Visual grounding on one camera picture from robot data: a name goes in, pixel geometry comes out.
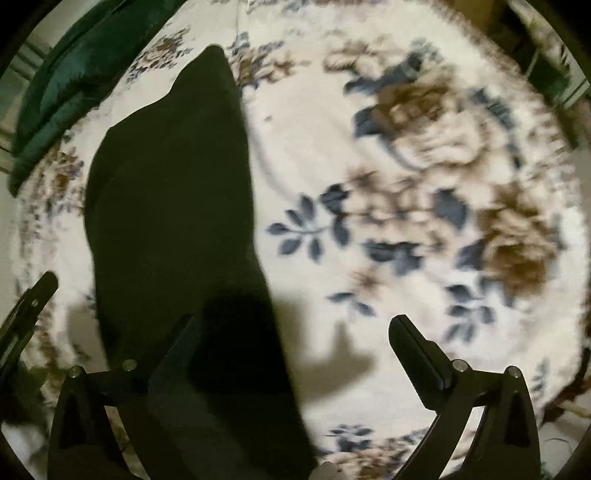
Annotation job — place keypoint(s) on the black cloth garment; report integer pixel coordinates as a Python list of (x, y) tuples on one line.
[(169, 221)]

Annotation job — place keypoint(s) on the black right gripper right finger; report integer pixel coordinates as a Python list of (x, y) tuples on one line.
[(506, 444)]

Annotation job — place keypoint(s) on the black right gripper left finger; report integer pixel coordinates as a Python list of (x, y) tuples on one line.
[(153, 401)]

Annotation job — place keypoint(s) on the floral white bed blanket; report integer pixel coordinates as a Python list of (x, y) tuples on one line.
[(400, 163)]

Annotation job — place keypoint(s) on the dark green pillow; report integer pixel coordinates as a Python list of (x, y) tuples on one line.
[(79, 72)]

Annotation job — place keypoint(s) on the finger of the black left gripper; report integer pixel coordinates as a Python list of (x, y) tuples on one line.
[(19, 325)]

